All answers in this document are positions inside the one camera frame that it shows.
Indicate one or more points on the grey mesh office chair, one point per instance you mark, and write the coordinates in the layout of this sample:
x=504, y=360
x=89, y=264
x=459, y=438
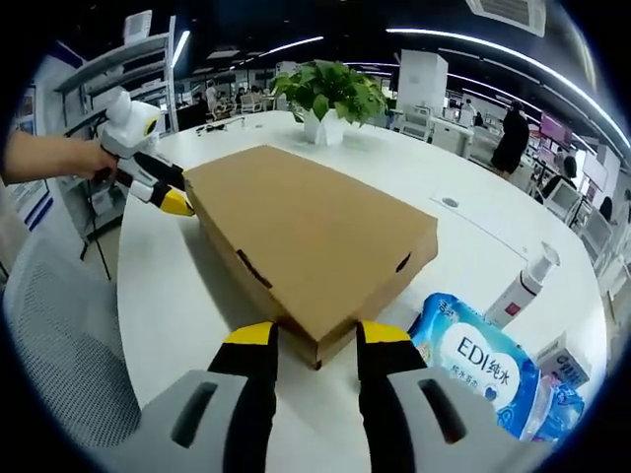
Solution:
x=64, y=345

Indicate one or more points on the white vented box unit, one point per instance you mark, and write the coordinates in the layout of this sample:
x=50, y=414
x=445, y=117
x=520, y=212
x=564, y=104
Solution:
x=138, y=27

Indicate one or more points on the white square pillar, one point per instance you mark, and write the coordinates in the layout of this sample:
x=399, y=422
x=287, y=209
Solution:
x=421, y=79

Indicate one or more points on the small white carton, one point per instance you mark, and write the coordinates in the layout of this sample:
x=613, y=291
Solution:
x=564, y=359

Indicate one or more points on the green potted plant white pot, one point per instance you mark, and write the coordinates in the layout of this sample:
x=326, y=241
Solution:
x=330, y=93

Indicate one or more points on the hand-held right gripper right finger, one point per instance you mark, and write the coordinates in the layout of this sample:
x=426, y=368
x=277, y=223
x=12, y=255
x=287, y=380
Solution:
x=384, y=394

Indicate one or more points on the white office cabinet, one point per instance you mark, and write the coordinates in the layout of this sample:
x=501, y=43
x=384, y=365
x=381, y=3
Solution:
x=451, y=135

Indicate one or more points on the white ceiling air conditioner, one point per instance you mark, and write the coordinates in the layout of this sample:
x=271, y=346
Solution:
x=508, y=15

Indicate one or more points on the grey metal shelf rack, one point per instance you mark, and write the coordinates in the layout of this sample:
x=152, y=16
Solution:
x=118, y=69

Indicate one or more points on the person's left hand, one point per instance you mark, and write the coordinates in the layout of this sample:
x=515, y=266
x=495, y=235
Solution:
x=93, y=161

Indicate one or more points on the brown cardboard shoe box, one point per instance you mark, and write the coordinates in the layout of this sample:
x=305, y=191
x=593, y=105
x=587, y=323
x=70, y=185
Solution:
x=305, y=236

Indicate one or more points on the blue white wall poster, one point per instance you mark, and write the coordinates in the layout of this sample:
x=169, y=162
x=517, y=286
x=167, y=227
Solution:
x=32, y=197

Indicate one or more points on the white pump bottle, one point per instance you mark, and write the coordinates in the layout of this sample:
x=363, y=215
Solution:
x=517, y=290

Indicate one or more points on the short ceiling light strip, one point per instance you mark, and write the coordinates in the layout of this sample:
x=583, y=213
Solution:
x=180, y=48

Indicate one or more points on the purple monitor screen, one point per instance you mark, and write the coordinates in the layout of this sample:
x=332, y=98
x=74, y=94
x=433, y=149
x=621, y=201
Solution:
x=553, y=128

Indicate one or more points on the blue flowered soft tissue pack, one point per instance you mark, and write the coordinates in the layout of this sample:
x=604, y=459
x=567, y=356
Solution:
x=562, y=409

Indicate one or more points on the long curved ceiling light strip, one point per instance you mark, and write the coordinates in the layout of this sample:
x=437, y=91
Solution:
x=493, y=47

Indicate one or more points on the blue wet wipes pack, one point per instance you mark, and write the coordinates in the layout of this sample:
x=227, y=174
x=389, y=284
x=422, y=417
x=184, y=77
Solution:
x=478, y=359

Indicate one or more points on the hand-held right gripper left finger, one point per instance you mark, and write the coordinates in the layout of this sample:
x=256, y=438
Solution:
x=251, y=394

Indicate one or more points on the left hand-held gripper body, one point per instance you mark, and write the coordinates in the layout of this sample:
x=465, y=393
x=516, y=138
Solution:
x=125, y=128

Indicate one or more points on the white office chair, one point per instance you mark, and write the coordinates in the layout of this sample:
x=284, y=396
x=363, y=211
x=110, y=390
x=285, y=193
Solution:
x=416, y=123
x=562, y=202

